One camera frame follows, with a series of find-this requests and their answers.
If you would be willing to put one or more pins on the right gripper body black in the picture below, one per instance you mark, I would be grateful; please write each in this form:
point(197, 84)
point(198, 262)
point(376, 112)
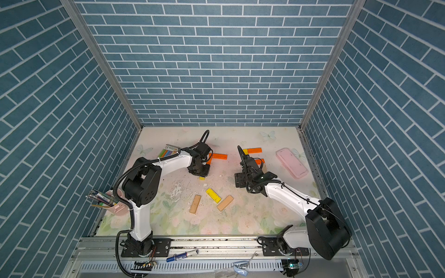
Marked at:
point(243, 180)

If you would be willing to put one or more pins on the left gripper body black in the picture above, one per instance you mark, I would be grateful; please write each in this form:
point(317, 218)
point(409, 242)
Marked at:
point(201, 169)

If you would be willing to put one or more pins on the natural wood block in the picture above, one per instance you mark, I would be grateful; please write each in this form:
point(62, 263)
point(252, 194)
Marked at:
point(195, 203)
point(223, 204)
point(264, 168)

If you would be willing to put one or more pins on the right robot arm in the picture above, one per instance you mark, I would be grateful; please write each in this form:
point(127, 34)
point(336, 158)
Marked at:
point(325, 230)

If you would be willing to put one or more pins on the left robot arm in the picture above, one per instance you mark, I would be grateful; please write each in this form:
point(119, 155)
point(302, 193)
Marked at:
point(141, 183)

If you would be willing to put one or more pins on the chalk box coloured sticks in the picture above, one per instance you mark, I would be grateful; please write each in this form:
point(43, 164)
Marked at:
point(169, 150)

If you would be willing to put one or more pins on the pink eraser box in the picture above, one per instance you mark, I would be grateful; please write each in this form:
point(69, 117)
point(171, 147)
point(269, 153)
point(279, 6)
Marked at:
point(291, 163)

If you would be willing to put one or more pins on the clear tape scraps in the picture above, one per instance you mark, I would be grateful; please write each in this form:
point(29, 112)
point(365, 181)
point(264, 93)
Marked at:
point(238, 269)

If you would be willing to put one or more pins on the pink cup with tools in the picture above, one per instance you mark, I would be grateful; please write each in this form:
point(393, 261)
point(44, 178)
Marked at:
point(109, 202)

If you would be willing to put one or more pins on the small circuit board green led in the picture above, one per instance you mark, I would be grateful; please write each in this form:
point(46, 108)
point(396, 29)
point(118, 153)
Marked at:
point(291, 267)

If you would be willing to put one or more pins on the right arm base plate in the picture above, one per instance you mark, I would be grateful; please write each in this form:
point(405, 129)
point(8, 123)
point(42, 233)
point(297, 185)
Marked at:
point(274, 246)

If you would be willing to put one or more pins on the aluminium front rail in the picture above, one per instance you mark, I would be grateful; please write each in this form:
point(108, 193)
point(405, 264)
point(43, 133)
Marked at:
point(210, 247)

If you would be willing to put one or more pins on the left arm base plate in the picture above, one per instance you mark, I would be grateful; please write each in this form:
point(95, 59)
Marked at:
point(147, 248)

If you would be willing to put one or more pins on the blue handled screwdriver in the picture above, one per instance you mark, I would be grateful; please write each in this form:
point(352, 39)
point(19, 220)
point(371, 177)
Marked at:
point(183, 255)

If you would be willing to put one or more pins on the wire connector bundle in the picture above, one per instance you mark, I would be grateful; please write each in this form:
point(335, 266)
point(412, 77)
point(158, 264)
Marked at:
point(143, 266)

